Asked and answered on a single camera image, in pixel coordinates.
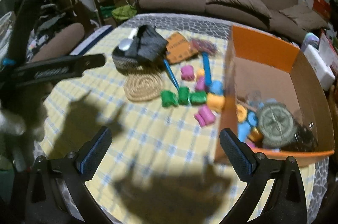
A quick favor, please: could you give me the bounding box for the white tissue box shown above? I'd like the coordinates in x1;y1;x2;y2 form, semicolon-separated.
304;45;335;91

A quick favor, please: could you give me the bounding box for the magenta hair roller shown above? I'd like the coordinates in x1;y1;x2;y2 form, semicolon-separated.
194;104;216;127

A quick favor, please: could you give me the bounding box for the purple bead bag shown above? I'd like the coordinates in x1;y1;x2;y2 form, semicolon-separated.
190;38;217;55

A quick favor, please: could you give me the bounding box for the yellow checkered tablecloth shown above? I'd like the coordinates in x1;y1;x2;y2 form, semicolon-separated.
39;15;318;224

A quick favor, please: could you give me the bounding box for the green hair roller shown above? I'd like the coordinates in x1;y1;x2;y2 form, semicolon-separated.
160;90;178;108

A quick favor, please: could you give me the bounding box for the orange cardboard box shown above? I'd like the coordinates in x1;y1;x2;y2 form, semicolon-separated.
219;25;335;167

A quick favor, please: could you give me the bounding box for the black round object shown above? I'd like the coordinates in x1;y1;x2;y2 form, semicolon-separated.
285;124;318;152

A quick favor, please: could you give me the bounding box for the black grey headband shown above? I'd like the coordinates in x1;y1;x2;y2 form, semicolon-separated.
112;25;168;72

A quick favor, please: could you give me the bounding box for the green compass disc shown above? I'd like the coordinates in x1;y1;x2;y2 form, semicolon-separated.
257;103;297;148

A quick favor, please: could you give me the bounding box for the orange patterned cloth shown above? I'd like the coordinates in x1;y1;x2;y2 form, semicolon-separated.
166;32;198;64

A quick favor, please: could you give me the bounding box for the spiral wooden trivet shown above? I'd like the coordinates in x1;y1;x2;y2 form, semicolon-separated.
123;69;163;102

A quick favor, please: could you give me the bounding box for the orange hair roller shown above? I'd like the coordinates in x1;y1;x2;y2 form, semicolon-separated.
206;93;225;113

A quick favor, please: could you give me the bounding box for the blue plastic stick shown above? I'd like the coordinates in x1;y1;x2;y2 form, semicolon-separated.
202;52;212;88
163;59;179;90

